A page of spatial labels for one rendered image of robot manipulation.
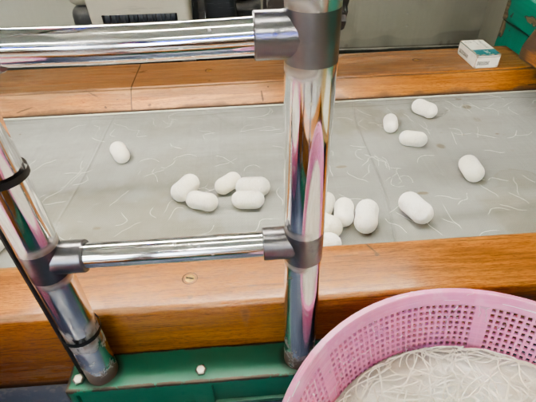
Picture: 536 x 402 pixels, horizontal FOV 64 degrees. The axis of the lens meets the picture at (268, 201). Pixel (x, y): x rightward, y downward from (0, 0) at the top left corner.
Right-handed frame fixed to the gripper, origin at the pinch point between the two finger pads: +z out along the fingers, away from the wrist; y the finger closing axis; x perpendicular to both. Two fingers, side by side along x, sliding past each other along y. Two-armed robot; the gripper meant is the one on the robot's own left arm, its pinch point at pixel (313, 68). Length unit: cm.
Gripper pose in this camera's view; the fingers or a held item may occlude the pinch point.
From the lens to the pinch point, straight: 51.0
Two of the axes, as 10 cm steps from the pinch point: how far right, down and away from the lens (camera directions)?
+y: 10.0, -0.7, 0.3
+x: -0.2, 1.7, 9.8
